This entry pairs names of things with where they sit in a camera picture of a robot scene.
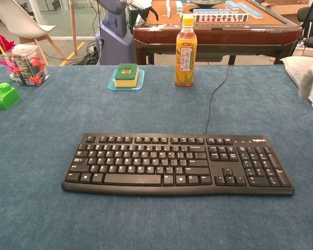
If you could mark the long row of mahjong tiles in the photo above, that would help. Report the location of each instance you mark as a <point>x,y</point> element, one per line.
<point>218,18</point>

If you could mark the colourful pipe cleaner bundle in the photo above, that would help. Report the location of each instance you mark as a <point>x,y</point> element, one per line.
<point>5,43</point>

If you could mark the yellow capped tea bottle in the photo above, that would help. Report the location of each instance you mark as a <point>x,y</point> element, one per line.
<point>186,52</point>

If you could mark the black Logitech keyboard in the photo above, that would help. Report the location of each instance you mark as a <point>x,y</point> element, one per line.
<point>221,166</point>

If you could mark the white cloth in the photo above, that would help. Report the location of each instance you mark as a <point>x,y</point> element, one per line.
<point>294,67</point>

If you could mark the green toy building block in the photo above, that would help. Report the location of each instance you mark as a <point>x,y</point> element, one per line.
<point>2,100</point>

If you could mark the slanted row of mahjong tiles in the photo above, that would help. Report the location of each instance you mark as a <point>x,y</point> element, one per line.
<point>251,11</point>

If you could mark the clear blue plastic tray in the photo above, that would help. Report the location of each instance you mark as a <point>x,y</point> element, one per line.
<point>140,80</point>

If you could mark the blue table cloth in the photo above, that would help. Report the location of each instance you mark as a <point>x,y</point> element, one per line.
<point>41,156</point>

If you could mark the white shell chair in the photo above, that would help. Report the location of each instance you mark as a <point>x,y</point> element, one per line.
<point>18,20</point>

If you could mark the black office chair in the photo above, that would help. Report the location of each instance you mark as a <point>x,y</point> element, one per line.
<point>311,15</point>

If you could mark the brown mahjong table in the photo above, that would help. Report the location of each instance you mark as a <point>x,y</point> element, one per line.
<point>224,34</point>

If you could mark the purple robot base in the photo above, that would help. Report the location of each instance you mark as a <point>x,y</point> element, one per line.
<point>114,39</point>

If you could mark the white gloved right robot hand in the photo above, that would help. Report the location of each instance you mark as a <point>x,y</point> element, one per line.
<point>307,82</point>

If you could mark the green and yellow sponge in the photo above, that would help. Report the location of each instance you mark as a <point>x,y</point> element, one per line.
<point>125,82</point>

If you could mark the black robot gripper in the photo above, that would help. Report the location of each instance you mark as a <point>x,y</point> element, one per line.
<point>145,13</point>

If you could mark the short row of mahjong tiles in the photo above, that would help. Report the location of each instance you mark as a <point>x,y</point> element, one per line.
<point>211,11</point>

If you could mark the clear box with red toys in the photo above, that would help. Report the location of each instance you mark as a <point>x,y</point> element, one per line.
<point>26,67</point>

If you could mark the black round table centre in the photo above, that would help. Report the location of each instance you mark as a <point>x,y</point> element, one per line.
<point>205,2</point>

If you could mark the wooden pole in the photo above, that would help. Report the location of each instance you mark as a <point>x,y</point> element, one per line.
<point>73,26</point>

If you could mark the stacked blue mahjong tiles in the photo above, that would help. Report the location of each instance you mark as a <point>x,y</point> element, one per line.
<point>231,4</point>

